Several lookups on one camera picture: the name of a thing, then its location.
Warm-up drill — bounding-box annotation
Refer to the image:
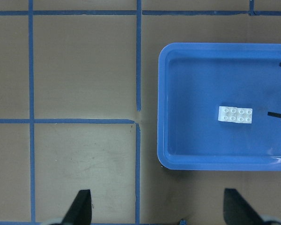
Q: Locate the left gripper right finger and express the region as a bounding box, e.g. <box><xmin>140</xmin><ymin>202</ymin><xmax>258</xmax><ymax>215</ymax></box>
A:
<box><xmin>223</xmin><ymin>188</ymin><xmax>264</xmax><ymax>225</ymax></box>

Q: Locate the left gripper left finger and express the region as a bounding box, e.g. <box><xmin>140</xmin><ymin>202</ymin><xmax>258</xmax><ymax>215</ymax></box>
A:
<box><xmin>61</xmin><ymin>189</ymin><xmax>92</xmax><ymax>225</ymax></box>

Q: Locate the blue plastic tray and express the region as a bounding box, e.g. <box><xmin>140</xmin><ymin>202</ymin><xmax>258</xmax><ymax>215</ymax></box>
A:
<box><xmin>157</xmin><ymin>43</ymin><xmax>281</xmax><ymax>171</ymax></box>

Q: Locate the white block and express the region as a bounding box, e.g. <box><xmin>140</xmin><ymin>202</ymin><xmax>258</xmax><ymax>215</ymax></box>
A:
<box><xmin>236</xmin><ymin>108</ymin><xmax>252</xmax><ymax>124</ymax></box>
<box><xmin>218</xmin><ymin>106</ymin><xmax>237</xmax><ymax>122</ymax></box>

